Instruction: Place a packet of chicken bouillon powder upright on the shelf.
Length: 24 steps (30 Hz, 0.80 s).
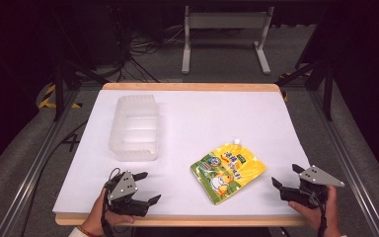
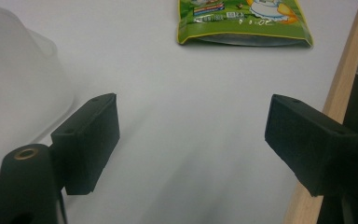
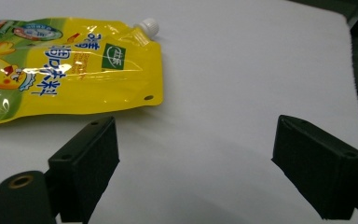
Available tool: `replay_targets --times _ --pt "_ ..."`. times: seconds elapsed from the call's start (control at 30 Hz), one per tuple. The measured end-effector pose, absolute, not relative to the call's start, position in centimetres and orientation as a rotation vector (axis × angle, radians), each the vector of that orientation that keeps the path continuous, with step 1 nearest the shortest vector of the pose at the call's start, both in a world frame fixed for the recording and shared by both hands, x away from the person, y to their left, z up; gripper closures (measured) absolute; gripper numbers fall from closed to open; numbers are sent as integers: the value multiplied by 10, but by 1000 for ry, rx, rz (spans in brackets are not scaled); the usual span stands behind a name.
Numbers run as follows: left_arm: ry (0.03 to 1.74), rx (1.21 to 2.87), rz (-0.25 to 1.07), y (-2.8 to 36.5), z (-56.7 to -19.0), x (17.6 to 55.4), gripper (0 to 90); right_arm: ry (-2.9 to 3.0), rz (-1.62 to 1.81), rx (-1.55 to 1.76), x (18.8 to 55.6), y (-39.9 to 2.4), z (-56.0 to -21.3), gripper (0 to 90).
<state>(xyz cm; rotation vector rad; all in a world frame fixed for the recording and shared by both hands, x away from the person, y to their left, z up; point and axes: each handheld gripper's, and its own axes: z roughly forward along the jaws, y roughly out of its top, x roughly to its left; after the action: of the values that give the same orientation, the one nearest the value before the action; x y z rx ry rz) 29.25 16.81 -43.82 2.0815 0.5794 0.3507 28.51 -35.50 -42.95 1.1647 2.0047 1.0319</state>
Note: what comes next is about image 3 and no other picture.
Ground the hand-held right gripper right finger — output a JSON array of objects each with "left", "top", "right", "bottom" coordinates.
[{"left": 271, "top": 114, "right": 358, "bottom": 220}]

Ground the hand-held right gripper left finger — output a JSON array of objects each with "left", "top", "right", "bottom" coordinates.
[{"left": 48, "top": 116, "right": 121, "bottom": 224}]

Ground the yellow spouted refill pouch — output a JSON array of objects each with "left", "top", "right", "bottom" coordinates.
[{"left": 0, "top": 17, "right": 164, "bottom": 127}]

